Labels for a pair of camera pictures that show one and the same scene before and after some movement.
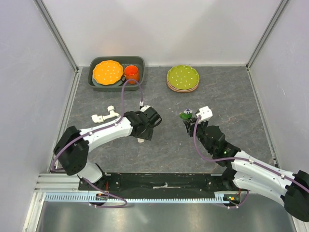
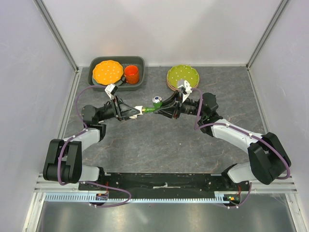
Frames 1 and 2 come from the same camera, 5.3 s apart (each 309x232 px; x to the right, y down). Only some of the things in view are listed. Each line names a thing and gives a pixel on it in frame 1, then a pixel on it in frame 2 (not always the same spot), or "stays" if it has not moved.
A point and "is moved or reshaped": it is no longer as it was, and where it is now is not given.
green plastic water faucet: x=187 y=114 is moved or reshaped
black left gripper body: x=147 y=134 → x=110 y=110
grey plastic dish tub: x=138 y=61 stays
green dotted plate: x=183 y=77 stays
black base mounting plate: x=160 y=185 stays
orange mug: x=132 y=72 stays
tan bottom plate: x=186 y=90 stays
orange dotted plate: x=107 y=72 stays
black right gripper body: x=200 y=128 → x=180 y=107
